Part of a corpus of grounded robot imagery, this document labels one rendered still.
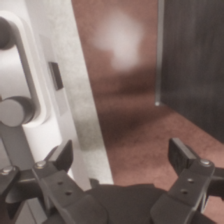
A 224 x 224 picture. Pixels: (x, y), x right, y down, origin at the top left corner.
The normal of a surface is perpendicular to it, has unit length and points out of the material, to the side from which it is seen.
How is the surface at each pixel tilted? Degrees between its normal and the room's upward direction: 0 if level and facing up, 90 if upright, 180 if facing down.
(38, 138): 0
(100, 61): 0
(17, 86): 0
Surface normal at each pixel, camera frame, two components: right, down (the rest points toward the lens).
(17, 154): 0.98, -0.18
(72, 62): -0.01, 0.25
